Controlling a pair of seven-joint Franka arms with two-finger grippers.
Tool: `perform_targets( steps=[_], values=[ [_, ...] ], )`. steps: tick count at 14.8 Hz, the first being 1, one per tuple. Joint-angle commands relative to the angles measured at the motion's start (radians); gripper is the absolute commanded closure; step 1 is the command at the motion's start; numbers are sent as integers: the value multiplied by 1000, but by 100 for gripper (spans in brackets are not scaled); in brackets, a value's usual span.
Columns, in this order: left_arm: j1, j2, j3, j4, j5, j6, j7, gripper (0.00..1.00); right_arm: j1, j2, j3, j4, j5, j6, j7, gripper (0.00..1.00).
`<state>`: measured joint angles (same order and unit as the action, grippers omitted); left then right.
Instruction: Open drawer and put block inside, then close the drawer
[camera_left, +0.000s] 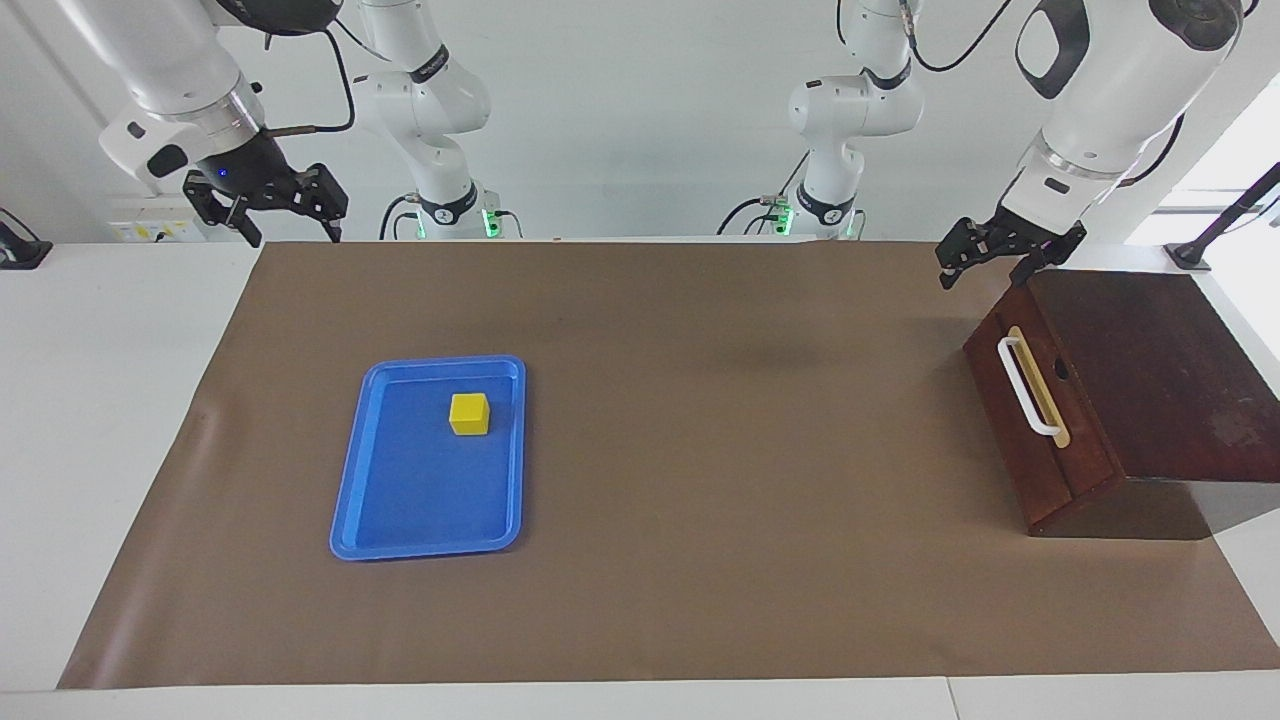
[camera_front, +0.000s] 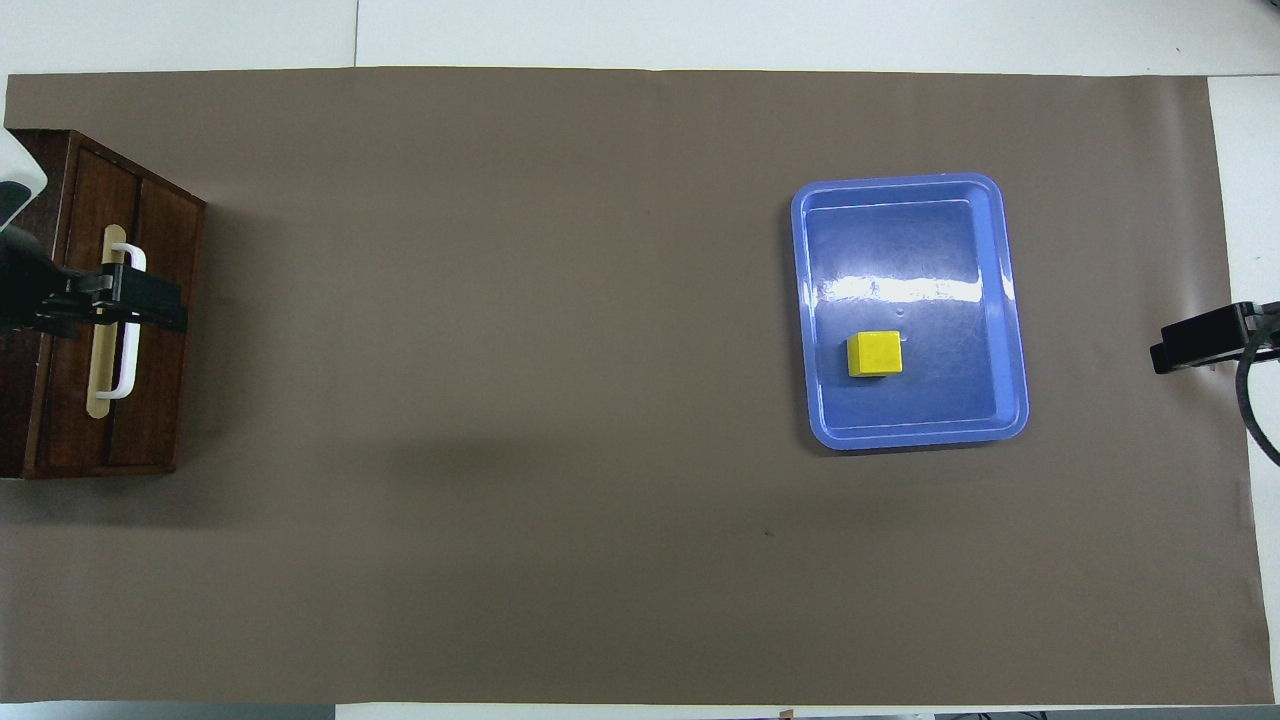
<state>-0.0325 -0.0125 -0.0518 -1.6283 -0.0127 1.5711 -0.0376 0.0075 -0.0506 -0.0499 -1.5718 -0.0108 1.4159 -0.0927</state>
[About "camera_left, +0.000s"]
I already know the black camera stand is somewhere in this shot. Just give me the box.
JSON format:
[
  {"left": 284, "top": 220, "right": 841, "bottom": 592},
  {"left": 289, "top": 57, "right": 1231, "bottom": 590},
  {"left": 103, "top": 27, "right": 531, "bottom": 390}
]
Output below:
[{"left": 1165, "top": 163, "right": 1280, "bottom": 271}]

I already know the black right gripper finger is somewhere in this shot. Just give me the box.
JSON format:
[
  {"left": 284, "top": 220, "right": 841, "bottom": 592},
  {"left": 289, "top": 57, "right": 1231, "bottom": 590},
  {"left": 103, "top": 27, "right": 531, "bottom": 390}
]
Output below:
[
  {"left": 183, "top": 172, "right": 263, "bottom": 248},
  {"left": 290, "top": 163, "right": 349, "bottom": 243}
]

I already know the white wall socket box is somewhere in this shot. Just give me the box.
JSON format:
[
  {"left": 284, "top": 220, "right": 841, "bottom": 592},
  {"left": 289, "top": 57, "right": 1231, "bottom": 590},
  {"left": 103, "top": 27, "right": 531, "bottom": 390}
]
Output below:
[{"left": 108, "top": 195, "right": 206, "bottom": 244}]

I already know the dark wooden drawer cabinet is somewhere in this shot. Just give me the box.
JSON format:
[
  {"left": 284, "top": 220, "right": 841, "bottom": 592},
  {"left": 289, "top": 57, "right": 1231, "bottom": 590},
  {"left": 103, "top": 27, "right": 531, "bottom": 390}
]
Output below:
[{"left": 963, "top": 268, "right": 1280, "bottom": 541}]

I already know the blue plastic tray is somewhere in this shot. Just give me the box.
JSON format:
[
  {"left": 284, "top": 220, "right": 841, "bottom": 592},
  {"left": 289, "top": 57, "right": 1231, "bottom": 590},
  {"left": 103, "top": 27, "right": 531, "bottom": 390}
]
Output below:
[{"left": 329, "top": 355, "right": 527, "bottom": 562}]

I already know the white drawer handle beige plate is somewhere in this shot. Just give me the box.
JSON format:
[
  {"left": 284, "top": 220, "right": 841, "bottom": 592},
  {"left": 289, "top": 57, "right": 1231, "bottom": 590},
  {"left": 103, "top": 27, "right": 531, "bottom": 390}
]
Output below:
[{"left": 997, "top": 326, "right": 1072, "bottom": 449}]

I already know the black arm base cable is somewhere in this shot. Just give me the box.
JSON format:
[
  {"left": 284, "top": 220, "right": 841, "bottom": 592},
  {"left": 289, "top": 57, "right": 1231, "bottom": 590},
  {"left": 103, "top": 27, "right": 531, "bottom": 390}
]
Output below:
[
  {"left": 378, "top": 195, "right": 421, "bottom": 241},
  {"left": 717, "top": 150, "right": 806, "bottom": 236}
]

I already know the brown paper table mat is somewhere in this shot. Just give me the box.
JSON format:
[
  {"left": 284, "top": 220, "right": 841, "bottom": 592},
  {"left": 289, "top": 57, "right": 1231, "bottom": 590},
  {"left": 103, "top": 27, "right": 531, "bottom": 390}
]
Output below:
[{"left": 57, "top": 240, "right": 1280, "bottom": 691}]

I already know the wooden drawer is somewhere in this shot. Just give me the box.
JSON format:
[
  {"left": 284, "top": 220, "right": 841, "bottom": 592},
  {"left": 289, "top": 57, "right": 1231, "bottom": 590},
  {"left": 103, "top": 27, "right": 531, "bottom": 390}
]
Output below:
[{"left": 963, "top": 283, "right": 1121, "bottom": 531}]

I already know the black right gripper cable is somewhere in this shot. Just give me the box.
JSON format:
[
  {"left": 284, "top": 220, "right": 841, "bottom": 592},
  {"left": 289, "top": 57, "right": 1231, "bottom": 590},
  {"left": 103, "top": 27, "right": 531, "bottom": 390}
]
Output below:
[{"left": 262, "top": 28, "right": 357, "bottom": 136}]

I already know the black clamp mount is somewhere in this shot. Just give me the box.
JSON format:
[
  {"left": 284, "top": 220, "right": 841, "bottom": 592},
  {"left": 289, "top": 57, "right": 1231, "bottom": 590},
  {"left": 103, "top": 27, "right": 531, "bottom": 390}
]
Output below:
[{"left": 0, "top": 208, "right": 53, "bottom": 269}]

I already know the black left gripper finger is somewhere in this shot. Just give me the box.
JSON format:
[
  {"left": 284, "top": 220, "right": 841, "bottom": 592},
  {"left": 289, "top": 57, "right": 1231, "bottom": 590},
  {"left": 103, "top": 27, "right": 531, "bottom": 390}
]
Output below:
[
  {"left": 1010, "top": 225, "right": 1088, "bottom": 286},
  {"left": 937, "top": 220, "right": 1001, "bottom": 291}
]

